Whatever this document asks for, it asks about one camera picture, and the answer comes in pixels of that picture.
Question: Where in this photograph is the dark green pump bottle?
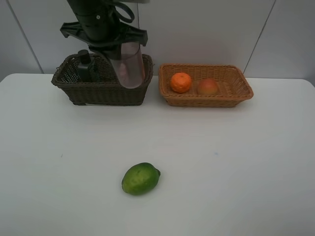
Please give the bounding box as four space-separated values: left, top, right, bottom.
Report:
77 50 100 83

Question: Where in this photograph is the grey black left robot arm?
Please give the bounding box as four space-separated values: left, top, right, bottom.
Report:
60 0 148 60

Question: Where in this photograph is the pink bottle white cap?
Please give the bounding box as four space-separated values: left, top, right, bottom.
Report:
119 63 128 86

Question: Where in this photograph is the orange mandarin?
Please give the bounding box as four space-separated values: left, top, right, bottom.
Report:
170 72 192 93

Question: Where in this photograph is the green lime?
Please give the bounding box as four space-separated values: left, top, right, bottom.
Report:
122 162 161 196

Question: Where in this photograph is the light brown wicker basket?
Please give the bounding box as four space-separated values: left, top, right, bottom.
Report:
158 63 254 108

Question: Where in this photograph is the translucent purple plastic cup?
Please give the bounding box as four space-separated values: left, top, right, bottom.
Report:
110 42 145 89

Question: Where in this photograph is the dark brown wicker basket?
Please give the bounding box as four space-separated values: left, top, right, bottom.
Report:
51 54 153 106

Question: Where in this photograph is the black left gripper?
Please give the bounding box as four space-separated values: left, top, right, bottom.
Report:
60 14 147 60

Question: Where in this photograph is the red yellow apple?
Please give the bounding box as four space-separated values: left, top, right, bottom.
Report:
197 78 219 95

